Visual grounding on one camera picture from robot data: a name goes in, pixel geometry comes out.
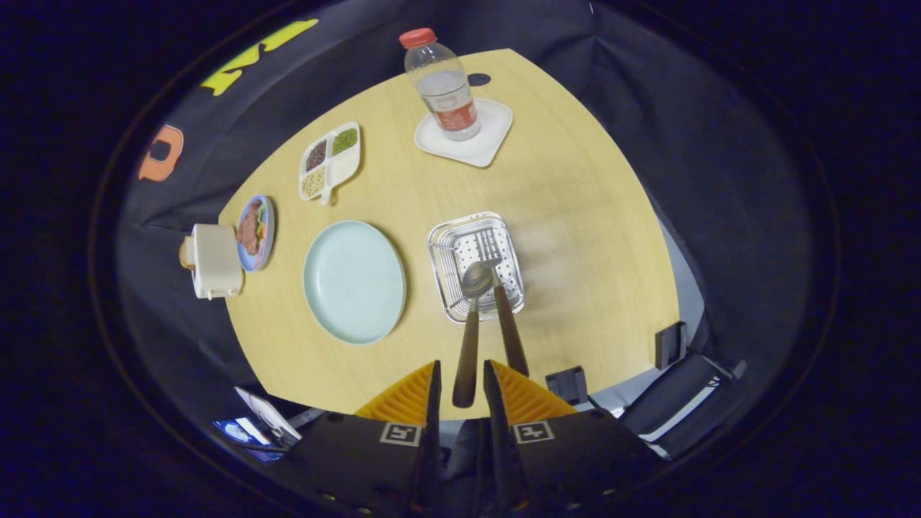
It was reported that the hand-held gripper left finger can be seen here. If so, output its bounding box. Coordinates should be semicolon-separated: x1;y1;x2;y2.
277;360;443;518

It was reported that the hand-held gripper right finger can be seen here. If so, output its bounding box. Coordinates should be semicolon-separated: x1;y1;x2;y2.
482;359;666;515

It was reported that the wooden-handled metal spoon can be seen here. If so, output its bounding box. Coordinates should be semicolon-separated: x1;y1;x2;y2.
452;260;494;409

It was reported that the wooden-handled metal fork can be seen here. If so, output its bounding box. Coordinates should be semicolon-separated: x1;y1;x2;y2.
475;229;530;378

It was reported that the square metal perforated basket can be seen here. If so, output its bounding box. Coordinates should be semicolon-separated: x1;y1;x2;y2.
428;212;526;324

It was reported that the pale green round plate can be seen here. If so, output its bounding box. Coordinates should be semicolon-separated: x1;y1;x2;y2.
302;220;407;346

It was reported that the dark furniture with white edge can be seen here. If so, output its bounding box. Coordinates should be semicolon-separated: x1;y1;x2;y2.
619;351;748;460

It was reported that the blue lit screen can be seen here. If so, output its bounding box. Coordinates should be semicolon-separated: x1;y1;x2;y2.
213;419;285;463

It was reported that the small blue plate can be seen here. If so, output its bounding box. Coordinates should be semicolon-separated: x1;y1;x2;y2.
236;195;276;273

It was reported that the sandwich food with greens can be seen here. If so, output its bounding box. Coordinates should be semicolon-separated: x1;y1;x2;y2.
237;200;267;256

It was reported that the cream white toaster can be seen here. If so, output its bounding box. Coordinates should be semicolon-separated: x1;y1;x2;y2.
191;224;245;300

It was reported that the white divided grain dish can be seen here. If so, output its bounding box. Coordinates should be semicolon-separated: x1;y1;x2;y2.
299;122;361;206

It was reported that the white square coaster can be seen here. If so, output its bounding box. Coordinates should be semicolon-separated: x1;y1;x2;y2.
414;99;514;168

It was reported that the clear red-capped water bottle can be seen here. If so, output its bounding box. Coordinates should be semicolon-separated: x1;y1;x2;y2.
399;28;481;141

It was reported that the black backdrop cloth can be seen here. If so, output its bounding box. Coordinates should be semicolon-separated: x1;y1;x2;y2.
115;0;814;461

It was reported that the black table bracket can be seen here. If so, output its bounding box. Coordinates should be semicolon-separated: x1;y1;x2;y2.
545;365;592;407
653;321;689;371

